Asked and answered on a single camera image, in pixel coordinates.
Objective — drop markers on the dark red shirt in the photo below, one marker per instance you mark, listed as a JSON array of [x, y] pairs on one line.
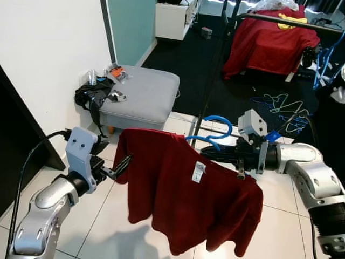
[[178, 199]]

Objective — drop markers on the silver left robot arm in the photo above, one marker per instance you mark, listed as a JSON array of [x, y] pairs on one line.
[[43, 210]]

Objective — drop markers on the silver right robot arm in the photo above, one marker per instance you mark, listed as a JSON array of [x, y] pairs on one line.
[[310, 170]]

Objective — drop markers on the black and white packet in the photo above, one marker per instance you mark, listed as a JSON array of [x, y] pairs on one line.
[[117, 97]]

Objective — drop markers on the grey upholstered ottoman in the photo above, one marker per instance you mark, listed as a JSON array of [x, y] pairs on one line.
[[145, 97]]

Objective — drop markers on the clear plastic cup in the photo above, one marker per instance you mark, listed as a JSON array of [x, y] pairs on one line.
[[91, 77]]

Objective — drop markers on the orange packet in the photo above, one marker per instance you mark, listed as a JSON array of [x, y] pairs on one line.
[[116, 72]]

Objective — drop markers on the black cabinet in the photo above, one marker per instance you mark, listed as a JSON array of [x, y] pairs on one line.
[[16, 145]]

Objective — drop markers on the black printed T-shirt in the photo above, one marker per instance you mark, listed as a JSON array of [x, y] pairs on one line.
[[331, 124]]

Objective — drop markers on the small grey box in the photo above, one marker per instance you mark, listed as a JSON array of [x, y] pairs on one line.
[[206, 33]]

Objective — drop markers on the black metal clothes rack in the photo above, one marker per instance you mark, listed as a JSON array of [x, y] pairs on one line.
[[264, 20]]

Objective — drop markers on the white cabinet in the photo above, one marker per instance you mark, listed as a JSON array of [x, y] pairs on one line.
[[172, 21]]

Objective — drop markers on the yellow cloth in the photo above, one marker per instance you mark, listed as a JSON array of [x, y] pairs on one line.
[[291, 21]]

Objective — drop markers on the white plastic bag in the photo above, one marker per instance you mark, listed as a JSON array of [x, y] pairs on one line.
[[275, 4]]

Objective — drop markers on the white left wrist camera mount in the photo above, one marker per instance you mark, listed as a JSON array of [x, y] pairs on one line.
[[81, 151]]

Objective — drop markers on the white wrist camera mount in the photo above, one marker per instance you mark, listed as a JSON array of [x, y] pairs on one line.
[[252, 124], [81, 151]]

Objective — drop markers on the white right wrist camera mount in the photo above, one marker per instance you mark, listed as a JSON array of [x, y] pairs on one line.
[[252, 124]]

